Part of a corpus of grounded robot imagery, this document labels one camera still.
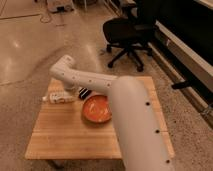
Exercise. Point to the white plastic bottle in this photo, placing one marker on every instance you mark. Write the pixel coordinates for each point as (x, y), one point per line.
(58, 97)

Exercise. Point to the wooden table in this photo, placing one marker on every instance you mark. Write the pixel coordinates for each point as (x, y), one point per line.
(61, 132)

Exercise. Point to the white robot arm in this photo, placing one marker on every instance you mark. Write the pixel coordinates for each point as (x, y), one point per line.
(137, 129)

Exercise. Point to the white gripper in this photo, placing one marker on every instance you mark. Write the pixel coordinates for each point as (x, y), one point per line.
(70, 87)

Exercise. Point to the black striped block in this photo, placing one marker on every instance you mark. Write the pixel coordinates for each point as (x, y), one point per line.
(84, 93)

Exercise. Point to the orange ceramic bowl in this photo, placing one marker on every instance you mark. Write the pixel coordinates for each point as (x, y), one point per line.
(96, 110)

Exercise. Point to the black office chair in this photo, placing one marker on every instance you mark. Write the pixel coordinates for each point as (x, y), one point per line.
(133, 31)

